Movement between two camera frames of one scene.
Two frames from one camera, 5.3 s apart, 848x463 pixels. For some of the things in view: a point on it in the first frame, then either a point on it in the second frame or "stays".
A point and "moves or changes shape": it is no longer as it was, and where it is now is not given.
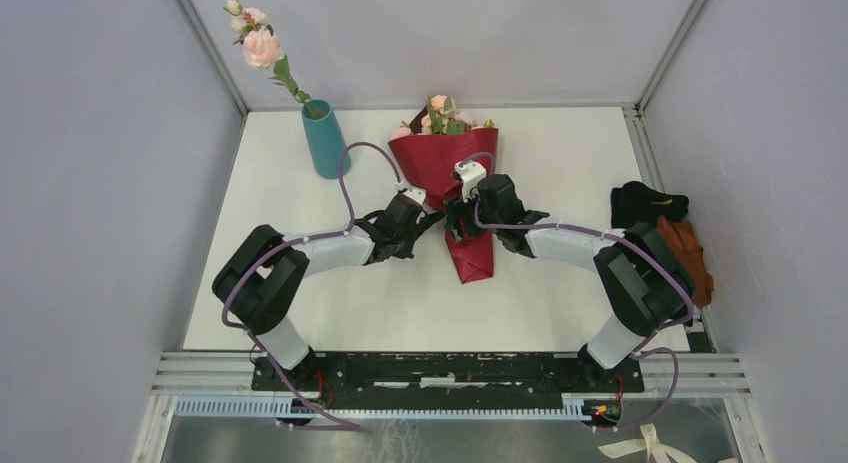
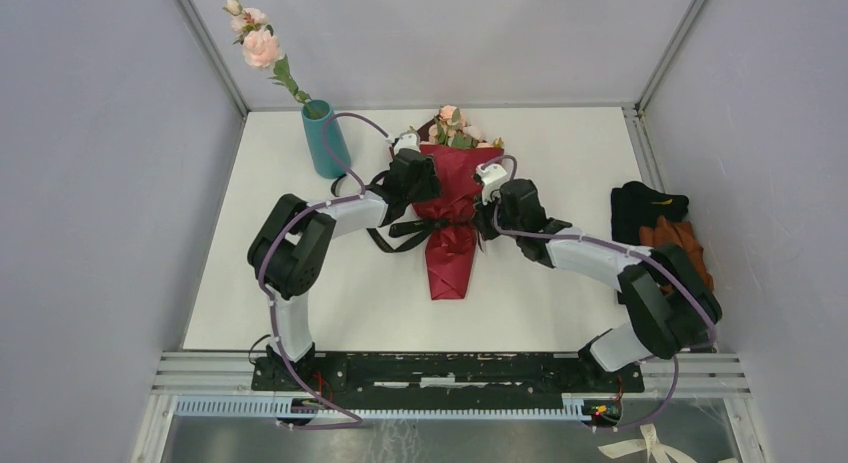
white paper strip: (656, 451) stays
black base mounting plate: (452, 373) stays
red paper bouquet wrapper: (444, 168) moves or changes shape
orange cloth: (686, 254) stays
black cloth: (634, 202) stays
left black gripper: (406, 252) to (432, 184)
